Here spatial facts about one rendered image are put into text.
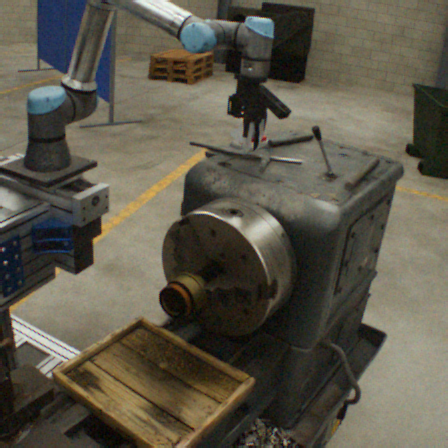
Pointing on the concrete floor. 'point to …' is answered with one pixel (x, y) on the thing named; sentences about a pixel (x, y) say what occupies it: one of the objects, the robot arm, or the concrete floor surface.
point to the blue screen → (57, 47)
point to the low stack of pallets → (180, 66)
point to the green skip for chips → (430, 131)
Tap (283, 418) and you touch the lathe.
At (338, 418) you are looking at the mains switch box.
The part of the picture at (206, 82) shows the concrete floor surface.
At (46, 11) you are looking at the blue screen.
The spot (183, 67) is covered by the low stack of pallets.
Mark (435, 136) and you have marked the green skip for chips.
